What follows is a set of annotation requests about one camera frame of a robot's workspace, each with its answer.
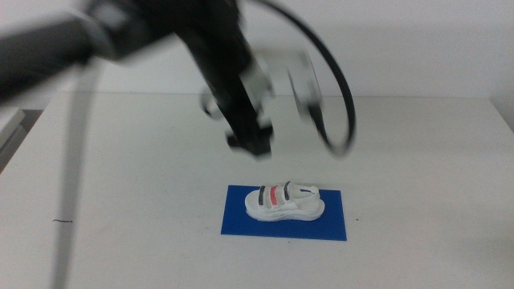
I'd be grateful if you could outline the grey side table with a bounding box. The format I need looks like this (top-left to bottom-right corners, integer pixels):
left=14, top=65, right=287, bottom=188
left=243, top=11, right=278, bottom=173
left=0, top=106, right=27, bottom=173

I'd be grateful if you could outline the blue rectangular mat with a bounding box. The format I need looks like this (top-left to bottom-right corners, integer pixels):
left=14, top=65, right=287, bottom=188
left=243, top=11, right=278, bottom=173
left=220, top=184, right=348, bottom=242

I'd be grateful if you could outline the black looping arm cable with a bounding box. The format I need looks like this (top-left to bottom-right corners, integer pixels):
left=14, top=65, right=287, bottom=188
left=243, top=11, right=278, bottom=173
left=248, top=0, right=357, bottom=157

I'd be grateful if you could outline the white sandal with striped straps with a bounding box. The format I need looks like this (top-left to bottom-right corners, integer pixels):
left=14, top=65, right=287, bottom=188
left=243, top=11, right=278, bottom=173
left=243, top=181, right=326, bottom=222

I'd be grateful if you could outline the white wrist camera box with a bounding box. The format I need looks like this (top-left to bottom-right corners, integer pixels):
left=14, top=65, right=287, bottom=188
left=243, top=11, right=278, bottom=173
left=240, top=50, right=324, bottom=124

